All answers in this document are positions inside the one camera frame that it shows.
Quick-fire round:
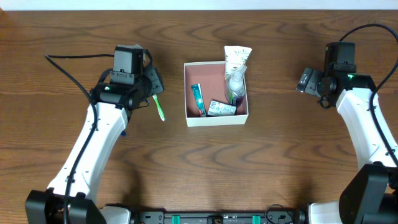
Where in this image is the green white toothbrush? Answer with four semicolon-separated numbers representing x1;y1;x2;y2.
152;95;165;121

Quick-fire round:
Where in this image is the green white toothpaste tube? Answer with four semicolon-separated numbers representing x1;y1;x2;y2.
191;83;206;117

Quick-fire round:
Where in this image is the white box with pink interior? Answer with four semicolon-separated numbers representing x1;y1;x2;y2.
183;61;249;127

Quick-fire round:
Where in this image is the green white soap package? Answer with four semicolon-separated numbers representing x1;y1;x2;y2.
207;100;236;116

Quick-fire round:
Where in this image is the clear pump bottle green label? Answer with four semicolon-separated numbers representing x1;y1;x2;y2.
225;65;247;107

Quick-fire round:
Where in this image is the white lotion tube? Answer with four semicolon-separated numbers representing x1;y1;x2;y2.
224;46;252;80

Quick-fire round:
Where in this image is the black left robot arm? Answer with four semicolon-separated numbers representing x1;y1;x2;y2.
25;45;164;223

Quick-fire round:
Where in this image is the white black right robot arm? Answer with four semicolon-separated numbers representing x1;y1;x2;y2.
297;42;397;223

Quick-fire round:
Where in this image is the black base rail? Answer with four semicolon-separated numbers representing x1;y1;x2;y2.
102;203;310;224

